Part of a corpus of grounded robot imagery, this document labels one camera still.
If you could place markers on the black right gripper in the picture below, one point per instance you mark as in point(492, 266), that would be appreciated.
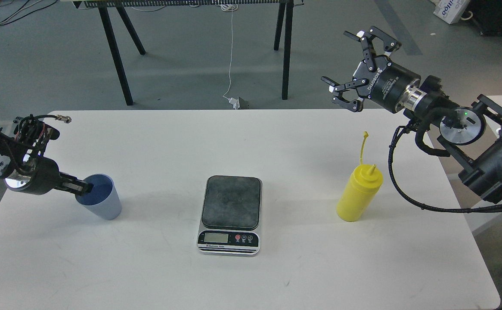
point(386, 86)

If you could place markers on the white power adapter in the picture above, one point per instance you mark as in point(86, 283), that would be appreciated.
point(239, 103)

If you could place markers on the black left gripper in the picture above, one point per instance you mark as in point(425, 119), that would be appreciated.
point(46, 177)

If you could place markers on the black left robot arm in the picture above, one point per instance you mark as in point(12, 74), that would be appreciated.
point(22, 159)

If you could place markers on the yellow squeeze bottle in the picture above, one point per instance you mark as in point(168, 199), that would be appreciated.
point(363, 184)

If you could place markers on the digital kitchen scale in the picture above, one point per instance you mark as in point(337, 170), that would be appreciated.
point(230, 217)

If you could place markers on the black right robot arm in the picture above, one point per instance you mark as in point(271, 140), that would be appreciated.
point(471, 135)

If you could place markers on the blue plastic cup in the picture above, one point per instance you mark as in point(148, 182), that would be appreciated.
point(103, 199)

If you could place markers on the white cardboard box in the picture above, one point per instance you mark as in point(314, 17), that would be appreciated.
point(450, 11)

